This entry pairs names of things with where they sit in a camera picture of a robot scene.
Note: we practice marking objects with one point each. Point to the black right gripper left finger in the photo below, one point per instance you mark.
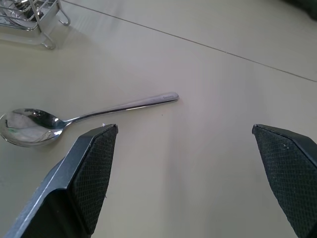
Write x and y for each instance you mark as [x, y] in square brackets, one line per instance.
[74, 178]

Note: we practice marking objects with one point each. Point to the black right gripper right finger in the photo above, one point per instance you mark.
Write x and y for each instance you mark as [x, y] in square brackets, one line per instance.
[289, 173]

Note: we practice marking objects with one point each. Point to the stainless steel spoon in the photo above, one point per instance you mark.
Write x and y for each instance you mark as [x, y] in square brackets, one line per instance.
[37, 126]

